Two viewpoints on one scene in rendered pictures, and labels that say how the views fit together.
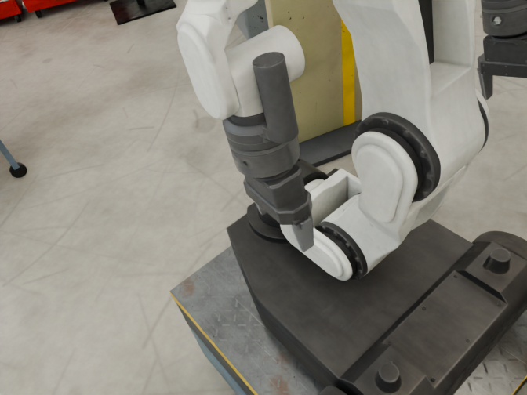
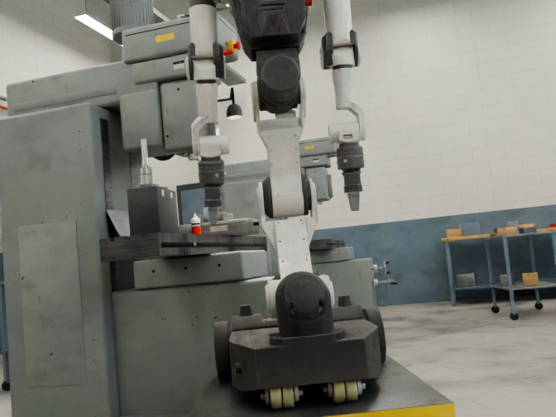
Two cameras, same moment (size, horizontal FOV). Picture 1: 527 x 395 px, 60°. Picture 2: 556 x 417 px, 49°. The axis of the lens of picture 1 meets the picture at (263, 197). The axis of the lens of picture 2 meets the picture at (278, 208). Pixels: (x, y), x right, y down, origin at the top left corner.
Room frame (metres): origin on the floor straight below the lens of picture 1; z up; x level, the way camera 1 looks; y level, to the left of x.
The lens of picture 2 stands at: (2.33, 0.75, 0.79)
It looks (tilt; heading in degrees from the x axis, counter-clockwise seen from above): 5 degrees up; 210
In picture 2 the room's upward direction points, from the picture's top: 5 degrees counter-clockwise
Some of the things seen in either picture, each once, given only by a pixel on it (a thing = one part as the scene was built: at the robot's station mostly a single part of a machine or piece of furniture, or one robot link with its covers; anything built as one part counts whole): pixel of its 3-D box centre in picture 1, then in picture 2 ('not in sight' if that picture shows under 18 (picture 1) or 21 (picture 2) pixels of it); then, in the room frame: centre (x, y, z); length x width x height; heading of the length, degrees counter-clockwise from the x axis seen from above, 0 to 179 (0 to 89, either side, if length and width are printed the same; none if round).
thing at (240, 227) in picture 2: not in sight; (218, 225); (-0.01, -0.91, 0.98); 0.35 x 0.15 x 0.11; 106
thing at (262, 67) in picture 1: (263, 92); (345, 140); (0.46, -0.03, 1.17); 0.11 x 0.11 x 0.11; 29
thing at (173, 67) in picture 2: not in sight; (178, 74); (0.15, -0.94, 1.68); 0.34 x 0.24 x 0.10; 104
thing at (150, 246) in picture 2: not in sight; (200, 246); (0.14, -0.90, 0.89); 1.24 x 0.23 x 0.08; 14
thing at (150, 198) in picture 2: not in sight; (153, 212); (0.49, -0.85, 1.03); 0.22 x 0.12 x 0.20; 21
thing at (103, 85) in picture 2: not in sight; (91, 95); (0.26, -1.39, 1.66); 0.80 x 0.23 x 0.20; 104
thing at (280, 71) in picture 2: not in sight; (278, 77); (0.66, -0.15, 1.37); 0.28 x 0.13 x 0.18; 32
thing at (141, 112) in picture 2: not in sight; (151, 124); (0.18, -1.09, 1.47); 0.24 x 0.19 x 0.26; 14
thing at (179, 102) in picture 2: not in sight; (189, 118); (0.14, -0.91, 1.47); 0.21 x 0.19 x 0.32; 14
